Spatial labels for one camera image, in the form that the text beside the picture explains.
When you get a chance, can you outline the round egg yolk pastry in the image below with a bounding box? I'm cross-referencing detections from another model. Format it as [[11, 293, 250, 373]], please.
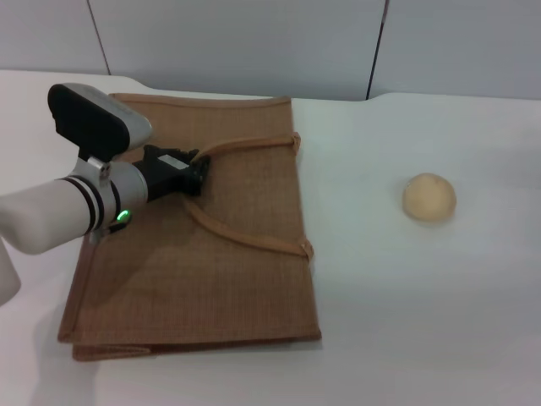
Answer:
[[402, 172, 458, 222]]

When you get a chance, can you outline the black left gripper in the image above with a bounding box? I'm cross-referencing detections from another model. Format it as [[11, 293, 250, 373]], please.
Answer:
[[133, 144, 212, 204]]

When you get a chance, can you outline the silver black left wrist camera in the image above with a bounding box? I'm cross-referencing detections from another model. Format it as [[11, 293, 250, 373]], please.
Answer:
[[46, 83, 153, 164]]

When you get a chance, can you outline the brown jute handbag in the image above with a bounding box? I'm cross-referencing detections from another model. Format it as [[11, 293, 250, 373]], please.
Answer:
[[57, 92, 322, 361]]

